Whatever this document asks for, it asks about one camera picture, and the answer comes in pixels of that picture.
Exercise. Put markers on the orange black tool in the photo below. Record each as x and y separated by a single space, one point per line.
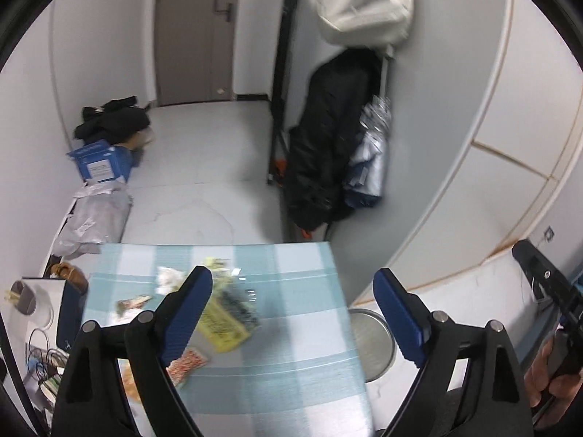
279 170

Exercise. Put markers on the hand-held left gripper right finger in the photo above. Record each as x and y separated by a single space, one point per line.
401 318

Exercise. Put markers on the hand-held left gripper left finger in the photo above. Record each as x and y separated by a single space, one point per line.
189 309

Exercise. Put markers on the wall socket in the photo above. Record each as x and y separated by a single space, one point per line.
549 233

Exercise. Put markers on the orange snack packet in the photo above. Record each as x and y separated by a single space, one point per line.
128 380

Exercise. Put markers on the person's right hand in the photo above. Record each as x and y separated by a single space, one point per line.
539 373

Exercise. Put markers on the teal checked tablecloth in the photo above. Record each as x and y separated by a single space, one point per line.
296 327

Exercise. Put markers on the white tissue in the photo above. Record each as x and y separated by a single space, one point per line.
169 278

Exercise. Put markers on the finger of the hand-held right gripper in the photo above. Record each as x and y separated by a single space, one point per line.
539 271

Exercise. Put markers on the white cabinet with wooden trim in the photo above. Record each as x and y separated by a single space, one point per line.
524 154

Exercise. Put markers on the black hanging coat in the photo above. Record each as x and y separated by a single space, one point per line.
325 145

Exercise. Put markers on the round metal bin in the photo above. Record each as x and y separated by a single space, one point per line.
371 346

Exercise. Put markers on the grey plastic mail bag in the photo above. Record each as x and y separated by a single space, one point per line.
98 216

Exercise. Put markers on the black clothing pile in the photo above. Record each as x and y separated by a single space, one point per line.
114 120

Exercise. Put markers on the large yellow wrapper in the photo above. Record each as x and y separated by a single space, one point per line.
227 323

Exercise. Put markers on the brown bag on floor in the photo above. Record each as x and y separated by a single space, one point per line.
70 275

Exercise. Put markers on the grey cup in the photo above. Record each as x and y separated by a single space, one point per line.
25 300

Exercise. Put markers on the black framed standing mirror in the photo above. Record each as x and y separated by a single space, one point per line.
284 77

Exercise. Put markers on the red patterned snack packet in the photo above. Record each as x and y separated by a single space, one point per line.
189 364

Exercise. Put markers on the white box with navy sides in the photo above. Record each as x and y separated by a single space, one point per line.
48 298

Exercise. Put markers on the silver blue folded cover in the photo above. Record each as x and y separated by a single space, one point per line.
371 159

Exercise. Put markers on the grey-brown door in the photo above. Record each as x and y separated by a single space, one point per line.
191 36

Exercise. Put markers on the wooden chopsticks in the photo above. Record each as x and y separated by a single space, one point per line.
11 296

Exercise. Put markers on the white hanging bag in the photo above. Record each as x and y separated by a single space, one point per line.
360 4

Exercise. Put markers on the blue cardboard box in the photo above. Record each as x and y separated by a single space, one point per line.
102 164

